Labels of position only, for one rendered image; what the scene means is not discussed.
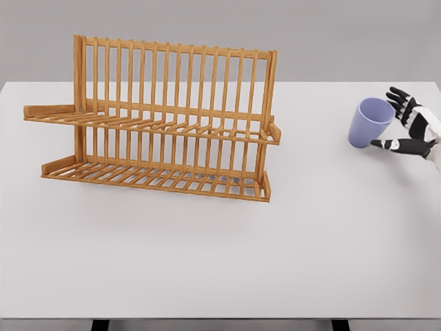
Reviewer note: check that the lavender plastic cup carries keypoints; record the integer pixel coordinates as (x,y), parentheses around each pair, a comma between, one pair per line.
(369,124)

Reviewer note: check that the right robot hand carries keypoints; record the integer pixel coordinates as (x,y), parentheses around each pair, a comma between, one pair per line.
(419,128)

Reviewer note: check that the wooden two-tier dish rack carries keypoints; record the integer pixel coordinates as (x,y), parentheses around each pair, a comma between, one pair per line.
(165,113)

